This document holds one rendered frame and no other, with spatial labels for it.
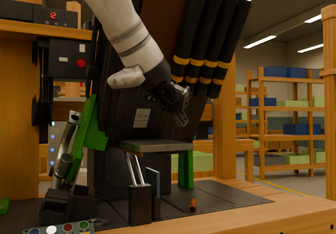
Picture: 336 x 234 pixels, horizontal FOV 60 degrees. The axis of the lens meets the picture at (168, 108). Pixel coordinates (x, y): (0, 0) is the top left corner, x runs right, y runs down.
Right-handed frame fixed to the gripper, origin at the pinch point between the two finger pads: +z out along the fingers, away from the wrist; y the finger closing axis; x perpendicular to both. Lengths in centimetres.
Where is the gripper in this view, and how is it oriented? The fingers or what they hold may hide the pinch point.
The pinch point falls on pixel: (180, 117)
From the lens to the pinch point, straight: 63.3
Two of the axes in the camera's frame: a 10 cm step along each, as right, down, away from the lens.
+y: -7.0, 0.1, 7.2
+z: 4.8, 7.5, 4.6
